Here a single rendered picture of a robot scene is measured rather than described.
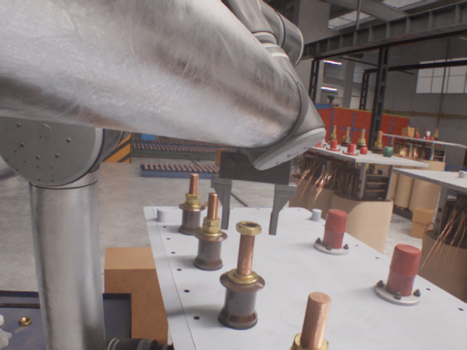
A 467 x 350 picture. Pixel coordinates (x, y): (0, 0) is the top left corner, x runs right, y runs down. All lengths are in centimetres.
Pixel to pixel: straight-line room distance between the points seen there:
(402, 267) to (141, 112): 86
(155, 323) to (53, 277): 163
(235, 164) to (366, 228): 271
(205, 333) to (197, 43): 62
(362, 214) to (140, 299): 202
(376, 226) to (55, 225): 305
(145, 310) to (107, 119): 196
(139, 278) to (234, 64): 183
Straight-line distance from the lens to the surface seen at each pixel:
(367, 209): 323
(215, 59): 19
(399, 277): 97
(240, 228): 67
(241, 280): 70
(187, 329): 73
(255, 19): 48
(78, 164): 47
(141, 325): 216
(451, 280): 246
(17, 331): 163
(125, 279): 200
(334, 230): 120
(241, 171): 64
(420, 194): 761
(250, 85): 24
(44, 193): 52
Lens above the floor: 179
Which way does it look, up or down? 10 degrees down
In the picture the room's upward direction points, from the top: 6 degrees clockwise
